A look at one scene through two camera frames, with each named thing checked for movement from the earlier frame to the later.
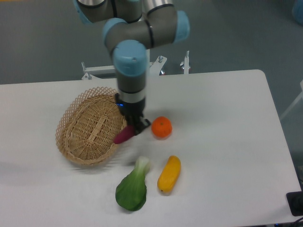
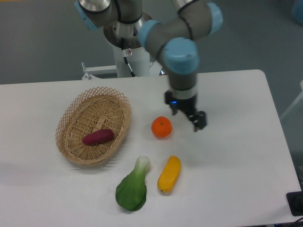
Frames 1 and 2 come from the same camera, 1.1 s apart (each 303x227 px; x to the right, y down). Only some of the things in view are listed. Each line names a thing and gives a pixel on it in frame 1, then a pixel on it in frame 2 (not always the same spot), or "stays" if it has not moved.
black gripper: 132,111 → 189,105
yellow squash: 168,177 stays
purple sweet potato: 124,134 → 99,136
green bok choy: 131,192 stays
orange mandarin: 161,126 stays
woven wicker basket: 86,126 stays
